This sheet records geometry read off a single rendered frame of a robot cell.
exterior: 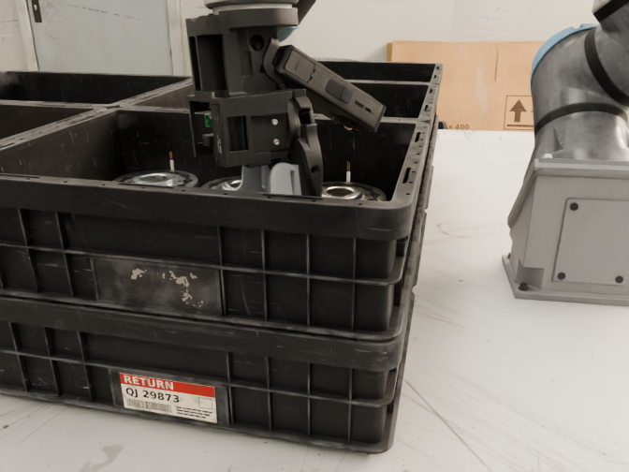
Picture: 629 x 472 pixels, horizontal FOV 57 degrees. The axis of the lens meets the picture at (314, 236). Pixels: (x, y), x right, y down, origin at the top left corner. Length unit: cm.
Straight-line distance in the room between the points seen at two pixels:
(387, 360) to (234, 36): 27
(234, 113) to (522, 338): 43
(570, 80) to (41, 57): 389
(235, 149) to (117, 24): 368
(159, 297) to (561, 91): 58
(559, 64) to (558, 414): 47
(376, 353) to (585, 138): 44
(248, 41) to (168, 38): 353
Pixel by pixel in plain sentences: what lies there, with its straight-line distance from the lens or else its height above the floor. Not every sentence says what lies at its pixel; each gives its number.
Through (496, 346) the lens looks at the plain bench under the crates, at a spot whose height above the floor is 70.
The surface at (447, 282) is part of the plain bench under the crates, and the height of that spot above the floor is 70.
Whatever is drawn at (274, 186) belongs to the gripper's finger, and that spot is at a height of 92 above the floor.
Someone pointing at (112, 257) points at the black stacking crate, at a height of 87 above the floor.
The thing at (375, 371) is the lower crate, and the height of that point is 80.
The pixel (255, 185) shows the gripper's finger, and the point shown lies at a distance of 54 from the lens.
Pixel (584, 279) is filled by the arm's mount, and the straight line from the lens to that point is 81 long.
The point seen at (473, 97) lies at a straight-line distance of 363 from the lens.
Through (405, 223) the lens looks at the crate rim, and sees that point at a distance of 41.
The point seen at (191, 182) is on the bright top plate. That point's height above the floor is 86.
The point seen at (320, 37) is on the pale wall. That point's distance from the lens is 379.
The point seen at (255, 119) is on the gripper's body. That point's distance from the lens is 47.
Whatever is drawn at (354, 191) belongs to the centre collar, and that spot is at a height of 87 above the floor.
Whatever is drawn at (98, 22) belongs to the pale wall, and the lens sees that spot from 419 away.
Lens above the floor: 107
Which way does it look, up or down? 23 degrees down
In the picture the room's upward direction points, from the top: straight up
